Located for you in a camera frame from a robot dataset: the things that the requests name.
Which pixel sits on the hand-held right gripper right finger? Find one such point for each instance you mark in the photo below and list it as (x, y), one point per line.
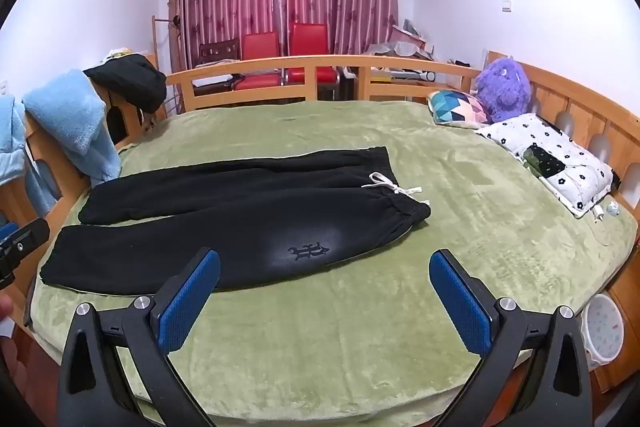
(460, 302)

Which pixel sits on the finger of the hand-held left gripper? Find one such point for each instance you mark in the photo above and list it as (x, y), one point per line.
(27, 234)

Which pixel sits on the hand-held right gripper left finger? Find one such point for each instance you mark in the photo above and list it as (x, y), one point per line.
(190, 302)

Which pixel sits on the black pants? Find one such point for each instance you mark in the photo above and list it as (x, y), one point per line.
(200, 227)

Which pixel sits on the green fleece blanket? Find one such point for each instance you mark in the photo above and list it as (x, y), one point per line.
(350, 332)

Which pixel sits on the light blue fleece robe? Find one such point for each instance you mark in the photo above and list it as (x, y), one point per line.
(70, 117)

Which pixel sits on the white plastic basin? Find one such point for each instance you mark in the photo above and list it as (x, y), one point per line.
(602, 329)

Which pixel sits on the white floral pillow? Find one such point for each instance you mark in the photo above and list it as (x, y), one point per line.
(560, 157)

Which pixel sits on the black garment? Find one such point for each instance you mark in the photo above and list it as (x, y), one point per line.
(132, 79)

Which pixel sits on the geometric patterned pillow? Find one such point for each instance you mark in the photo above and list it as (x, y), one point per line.
(457, 109)

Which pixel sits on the purple plush toy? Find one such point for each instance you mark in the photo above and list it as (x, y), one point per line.
(502, 89)

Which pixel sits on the wooden coat rack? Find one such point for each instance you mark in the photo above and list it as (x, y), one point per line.
(155, 52)

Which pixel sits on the dark wooden chair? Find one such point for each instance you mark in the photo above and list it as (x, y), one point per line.
(217, 52)

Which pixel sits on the red chair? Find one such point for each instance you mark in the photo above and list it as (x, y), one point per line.
(260, 47)
(310, 38)

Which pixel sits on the pile of wrapped clutter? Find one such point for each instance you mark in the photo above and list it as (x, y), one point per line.
(405, 42)

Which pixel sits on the wooden bed frame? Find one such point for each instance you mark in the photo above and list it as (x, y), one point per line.
(320, 64)

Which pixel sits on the white wall switch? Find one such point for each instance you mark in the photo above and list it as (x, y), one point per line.
(507, 5)

